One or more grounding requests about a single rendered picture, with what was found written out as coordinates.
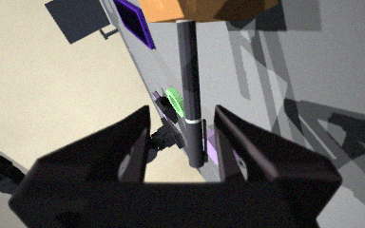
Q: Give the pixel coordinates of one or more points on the light purple cube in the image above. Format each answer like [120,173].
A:
[156,96]

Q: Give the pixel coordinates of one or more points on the orange block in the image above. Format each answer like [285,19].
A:
[168,11]

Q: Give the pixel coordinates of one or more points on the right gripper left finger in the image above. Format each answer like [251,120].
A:
[98,156]

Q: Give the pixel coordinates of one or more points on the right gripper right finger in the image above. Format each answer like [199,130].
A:
[269,157]

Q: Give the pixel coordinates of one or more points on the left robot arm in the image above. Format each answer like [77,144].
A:
[166,136]

